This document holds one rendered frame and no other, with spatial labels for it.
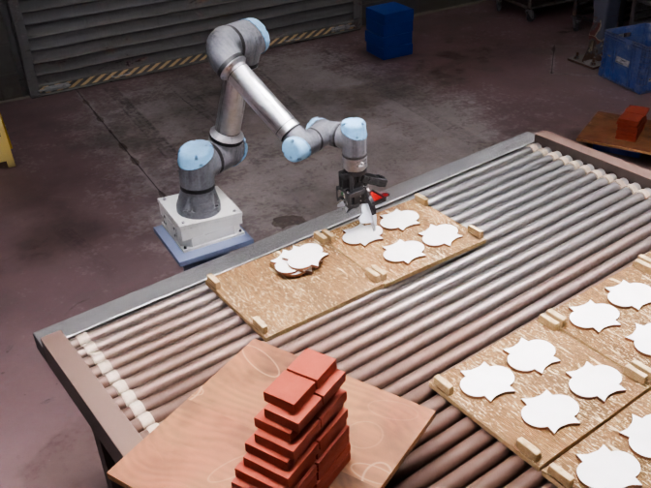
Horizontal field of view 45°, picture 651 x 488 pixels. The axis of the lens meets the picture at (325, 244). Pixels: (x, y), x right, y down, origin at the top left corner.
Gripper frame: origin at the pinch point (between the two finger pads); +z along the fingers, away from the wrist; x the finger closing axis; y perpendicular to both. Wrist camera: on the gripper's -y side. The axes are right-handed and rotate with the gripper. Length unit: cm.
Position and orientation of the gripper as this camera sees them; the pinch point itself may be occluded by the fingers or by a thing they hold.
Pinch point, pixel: (362, 221)
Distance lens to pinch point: 250.2
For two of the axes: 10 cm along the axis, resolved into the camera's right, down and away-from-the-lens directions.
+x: 5.6, 4.2, -7.1
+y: -8.3, 3.4, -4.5
